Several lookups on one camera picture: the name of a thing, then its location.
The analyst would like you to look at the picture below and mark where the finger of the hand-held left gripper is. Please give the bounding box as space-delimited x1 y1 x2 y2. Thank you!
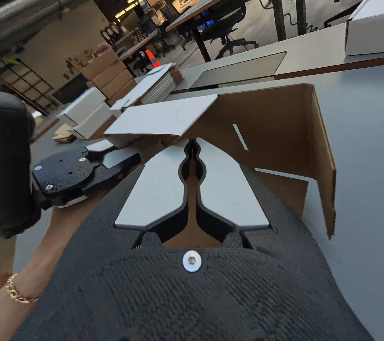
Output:
102 147 142 172
85 139 116 153

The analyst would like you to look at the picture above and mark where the stack of flat cardboard sheets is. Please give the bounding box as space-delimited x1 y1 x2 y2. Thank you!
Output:
109 62 185 117

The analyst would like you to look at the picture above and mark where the white and brown cardboard box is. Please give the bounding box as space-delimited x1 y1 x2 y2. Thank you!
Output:
103 83 336 241

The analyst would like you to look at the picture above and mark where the white folded box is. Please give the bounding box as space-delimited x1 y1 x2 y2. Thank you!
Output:
344 0 384 57

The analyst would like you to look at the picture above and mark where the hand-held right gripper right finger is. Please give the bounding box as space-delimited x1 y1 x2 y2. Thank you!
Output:
193 137 270 241

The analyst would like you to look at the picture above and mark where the stack of brown cardboard boxes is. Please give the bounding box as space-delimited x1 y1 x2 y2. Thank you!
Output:
67 49 137 106

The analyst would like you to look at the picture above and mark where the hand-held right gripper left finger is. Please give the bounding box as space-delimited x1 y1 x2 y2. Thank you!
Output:
114 138 194 241

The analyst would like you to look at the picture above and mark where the gold chain bracelet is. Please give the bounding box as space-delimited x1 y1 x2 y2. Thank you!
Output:
6 273 40 304

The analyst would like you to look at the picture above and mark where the flat brown cardboard sheet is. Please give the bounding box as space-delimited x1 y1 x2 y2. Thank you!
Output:
52 124 77 144

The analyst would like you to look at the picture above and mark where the person's left forearm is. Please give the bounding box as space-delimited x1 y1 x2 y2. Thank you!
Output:
0 285 38 341

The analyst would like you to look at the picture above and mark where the orange traffic cone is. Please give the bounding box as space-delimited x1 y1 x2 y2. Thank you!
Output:
145 50 161 69

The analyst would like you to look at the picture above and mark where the white closed mailer box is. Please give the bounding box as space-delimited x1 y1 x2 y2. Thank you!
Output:
56 87 107 127
68 103 117 140

